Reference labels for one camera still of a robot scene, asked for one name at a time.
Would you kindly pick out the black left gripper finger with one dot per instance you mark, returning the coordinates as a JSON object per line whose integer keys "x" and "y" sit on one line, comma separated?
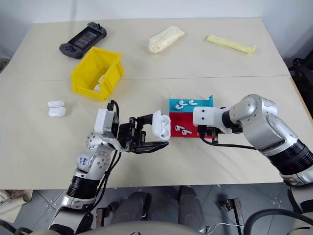
{"x": 151, "y": 147}
{"x": 146, "y": 118}

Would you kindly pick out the black handheld game console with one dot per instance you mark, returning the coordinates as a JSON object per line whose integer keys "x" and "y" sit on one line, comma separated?
{"x": 83, "y": 40}

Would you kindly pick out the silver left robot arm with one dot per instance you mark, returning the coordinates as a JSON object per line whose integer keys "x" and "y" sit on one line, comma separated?
{"x": 94, "y": 162}

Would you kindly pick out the beige robot torso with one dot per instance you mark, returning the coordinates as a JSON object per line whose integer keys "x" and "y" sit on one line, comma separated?
{"x": 146, "y": 228}

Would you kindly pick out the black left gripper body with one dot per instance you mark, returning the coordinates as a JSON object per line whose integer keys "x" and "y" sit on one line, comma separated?
{"x": 128, "y": 137}

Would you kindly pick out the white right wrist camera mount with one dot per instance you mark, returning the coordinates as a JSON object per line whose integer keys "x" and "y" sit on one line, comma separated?
{"x": 207, "y": 116}

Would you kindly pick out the teal plastic tray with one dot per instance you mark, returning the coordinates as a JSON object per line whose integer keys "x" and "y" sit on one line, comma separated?
{"x": 190, "y": 106}

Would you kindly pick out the dark rounded robot leg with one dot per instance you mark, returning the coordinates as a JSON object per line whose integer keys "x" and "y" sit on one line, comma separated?
{"x": 132, "y": 208}
{"x": 190, "y": 205}

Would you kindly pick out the clear bag of cream filling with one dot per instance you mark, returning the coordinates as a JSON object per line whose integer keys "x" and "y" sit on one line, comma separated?
{"x": 166, "y": 39}

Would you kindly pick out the beige cloth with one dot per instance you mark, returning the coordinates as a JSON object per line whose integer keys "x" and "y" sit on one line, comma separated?
{"x": 14, "y": 194}

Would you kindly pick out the closed white earbud case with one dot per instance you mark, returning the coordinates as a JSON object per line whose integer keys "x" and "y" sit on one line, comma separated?
{"x": 55, "y": 103}
{"x": 56, "y": 112}

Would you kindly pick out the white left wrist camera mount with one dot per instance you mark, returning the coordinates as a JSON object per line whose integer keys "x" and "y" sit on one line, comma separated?
{"x": 104, "y": 122}

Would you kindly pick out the metal floor bracket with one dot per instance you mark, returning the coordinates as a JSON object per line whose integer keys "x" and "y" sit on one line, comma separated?
{"x": 102, "y": 216}
{"x": 234, "y": 210}

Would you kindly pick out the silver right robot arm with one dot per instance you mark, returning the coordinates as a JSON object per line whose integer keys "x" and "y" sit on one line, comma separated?
{"x": 264, "y": 127}

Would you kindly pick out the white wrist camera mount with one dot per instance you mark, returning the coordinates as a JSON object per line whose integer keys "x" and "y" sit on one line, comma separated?
{"x": 207, "y": 116}
{"x": 104, "y": 122}

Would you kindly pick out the black chair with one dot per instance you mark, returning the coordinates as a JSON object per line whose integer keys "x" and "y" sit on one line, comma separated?
{"x": 302, "y": 73}

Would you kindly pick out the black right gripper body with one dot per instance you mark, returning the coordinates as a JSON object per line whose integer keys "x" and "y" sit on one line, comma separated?
{"x": 209, "y": 131}

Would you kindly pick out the red plastic tray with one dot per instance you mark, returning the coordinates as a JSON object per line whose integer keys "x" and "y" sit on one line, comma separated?
{"x": 185, "y": 124}

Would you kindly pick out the yellow plastic bin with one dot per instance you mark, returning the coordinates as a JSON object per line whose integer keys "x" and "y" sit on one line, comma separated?
{"x": 97, "y": 73}

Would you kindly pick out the long yellow packet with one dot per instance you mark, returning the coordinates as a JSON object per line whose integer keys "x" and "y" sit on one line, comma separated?
{"x": 232, "y": 45}

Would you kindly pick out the white earbud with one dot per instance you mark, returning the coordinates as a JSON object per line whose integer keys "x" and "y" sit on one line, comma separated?
{"x": 178, "y": 127}
{"x": 179, "y": 105}
{"x": 192, "y": 102}
{"x": 186, "y": 132}

